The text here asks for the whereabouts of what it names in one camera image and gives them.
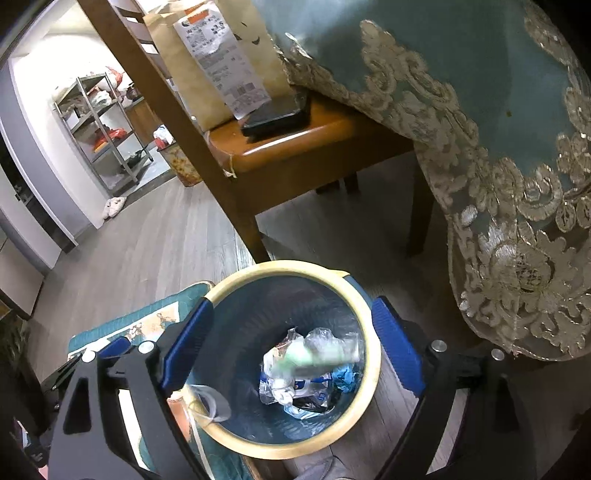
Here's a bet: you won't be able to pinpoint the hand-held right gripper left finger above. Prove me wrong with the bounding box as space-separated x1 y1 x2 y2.
46 298 215 480

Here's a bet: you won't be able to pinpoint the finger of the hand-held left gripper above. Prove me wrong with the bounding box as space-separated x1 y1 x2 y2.
97 336 136 361

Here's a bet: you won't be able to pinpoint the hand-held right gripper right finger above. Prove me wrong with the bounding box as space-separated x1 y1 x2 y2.
372 296 539 480

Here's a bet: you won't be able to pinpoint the blue bin with yellow rim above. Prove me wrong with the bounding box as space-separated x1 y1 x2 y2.
185 261 383 460

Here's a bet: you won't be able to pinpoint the pale green white wrapper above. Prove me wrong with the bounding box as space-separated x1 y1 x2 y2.
276 345 362 371

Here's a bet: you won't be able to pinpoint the teal patterned floor mat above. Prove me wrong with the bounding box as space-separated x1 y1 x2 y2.
67 279 259 480

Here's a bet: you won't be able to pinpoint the clear plastic film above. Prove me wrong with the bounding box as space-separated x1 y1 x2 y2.
185 382 232 424

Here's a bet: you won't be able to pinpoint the pile of crumpled wrappers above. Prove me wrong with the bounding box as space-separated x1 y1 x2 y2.
257 327 366 420

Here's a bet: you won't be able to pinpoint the white cabinet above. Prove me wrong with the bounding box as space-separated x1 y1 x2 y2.
0 157 62 320

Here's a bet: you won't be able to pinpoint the pair of white slippers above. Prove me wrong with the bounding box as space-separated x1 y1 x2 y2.
102 196 128 220

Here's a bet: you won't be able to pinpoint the grey cloth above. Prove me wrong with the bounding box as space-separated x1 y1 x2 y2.
284 456 354 480

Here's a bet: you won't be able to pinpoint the patterned floral basket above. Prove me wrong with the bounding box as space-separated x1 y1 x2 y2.
154 143 204 188

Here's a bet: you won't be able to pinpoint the grey metal shelf rack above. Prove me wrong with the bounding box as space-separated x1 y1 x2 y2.
53 74 155 186

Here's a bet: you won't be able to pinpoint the white red plastic bags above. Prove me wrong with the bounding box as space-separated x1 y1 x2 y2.
152 124 174 151

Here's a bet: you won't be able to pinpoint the orange plastic bag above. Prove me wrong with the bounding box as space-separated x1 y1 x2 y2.
92 127 126 151

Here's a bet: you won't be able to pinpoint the wooden chair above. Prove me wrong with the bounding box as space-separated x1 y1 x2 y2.
78 0 437 264

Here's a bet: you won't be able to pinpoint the wooden kitchen cabinet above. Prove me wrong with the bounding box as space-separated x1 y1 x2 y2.
124 99 160 139

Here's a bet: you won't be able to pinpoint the flat black box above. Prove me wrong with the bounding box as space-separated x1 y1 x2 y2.
240 87 311 138

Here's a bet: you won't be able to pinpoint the white paper receipt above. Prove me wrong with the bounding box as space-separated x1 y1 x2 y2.
174 10 271 120

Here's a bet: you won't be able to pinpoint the teal embroidered tablecloth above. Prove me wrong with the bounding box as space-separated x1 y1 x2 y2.
252 0 591 361

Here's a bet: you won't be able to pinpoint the brown paper bag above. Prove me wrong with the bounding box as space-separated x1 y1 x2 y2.
143 0 301 132

